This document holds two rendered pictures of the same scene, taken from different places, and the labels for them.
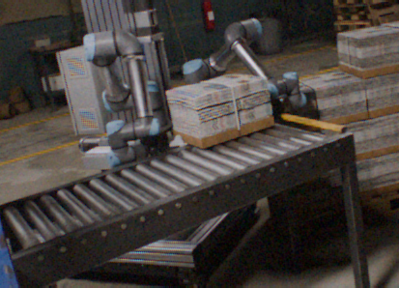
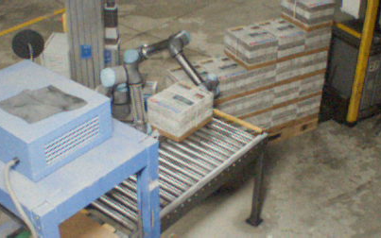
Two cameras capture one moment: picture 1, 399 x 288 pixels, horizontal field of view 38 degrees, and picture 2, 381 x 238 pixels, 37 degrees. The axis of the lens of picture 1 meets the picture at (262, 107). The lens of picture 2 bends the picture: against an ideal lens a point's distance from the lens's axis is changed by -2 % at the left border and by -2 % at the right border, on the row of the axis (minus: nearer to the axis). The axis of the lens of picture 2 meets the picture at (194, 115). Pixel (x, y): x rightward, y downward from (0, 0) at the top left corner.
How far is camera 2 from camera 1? 2.12 m
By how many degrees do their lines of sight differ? 26
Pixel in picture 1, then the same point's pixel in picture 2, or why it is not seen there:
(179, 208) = (196, 195)
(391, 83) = (264, 73)
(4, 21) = not seen: outside the picture
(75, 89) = not seen: hidden behind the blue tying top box
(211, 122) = (183, 126)
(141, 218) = (181, 205)
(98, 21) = (77, 33)
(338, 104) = (231, 88)
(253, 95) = (205, 105)
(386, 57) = (264, 57)
